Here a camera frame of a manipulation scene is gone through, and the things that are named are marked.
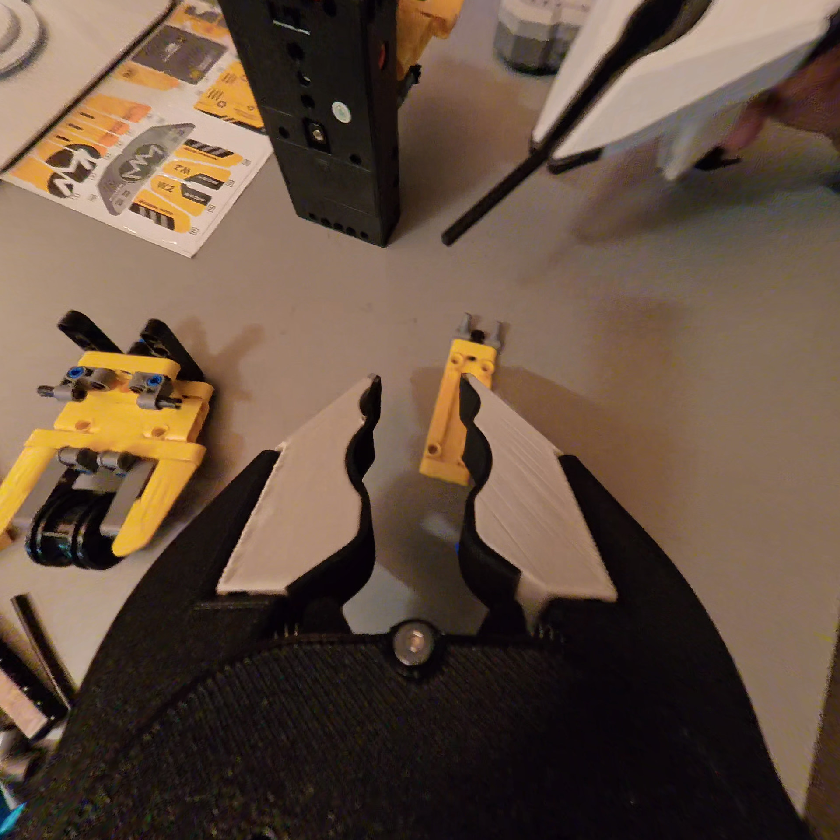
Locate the black toy axle rod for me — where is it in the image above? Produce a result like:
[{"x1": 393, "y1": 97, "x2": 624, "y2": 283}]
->
[{"x1": 441, "y1": 141, "x2": 559, "y2": 247}]

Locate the grey faceted object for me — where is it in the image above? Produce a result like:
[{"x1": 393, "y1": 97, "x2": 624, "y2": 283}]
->
[{"x1": 492, "y1": 0, "x2": 592, "y2": 74}]

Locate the pile of toy building parts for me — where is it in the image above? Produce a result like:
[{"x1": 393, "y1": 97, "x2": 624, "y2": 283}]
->
[{"x1": 0, "y1": 594, "x2": 78, "y2": 821}]

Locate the yellow sticker sheet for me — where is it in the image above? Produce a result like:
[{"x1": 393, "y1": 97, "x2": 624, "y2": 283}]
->
[{"x1": 0, "y1": 0, "x2": 274, "y2": 259}]

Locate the person's clothed body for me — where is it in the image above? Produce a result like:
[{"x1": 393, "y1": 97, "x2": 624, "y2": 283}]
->
[{"x1": 804, "y1": 623, "x2": 840, "y2": 840}]

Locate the yellow toy panel with grey pins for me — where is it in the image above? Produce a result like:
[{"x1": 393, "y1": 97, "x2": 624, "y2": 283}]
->
[{"x1": 419, "y1": 313, "x2": 508, "y2": 488}]

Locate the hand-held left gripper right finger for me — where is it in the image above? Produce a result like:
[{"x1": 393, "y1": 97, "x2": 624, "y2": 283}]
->
[{"x1": 457, "y1": 373, "x2": 618, "y2": 624}]

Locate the person's right hand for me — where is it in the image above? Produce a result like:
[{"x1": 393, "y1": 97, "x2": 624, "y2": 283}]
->
[{"x1": 725, "y1": 59, "x2": 840, "y2": 153}]

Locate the yellow black toy assembly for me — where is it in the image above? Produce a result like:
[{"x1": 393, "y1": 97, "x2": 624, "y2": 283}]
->
[{"x1": 0, "y1": 310, "x2": 215, "y2": 571}]

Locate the instruction booklet on stand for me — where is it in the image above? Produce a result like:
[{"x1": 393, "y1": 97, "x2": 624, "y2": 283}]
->
[{"x1": 0, "y1": 0, "x2": 177, "y2": 175}]

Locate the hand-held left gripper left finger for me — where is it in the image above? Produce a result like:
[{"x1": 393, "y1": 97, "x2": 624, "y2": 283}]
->
[{"x1": 217, "y1": 374, "x2": 383, "y2": 598}]

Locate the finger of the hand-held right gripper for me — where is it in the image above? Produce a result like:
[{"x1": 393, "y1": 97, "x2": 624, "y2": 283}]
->
[
  {"x1": 532, "y1": 0, "x2": 680, "y2": 151},
  {"x1": 551, "y1": 0, "x2": 834, "y2": 161}
]

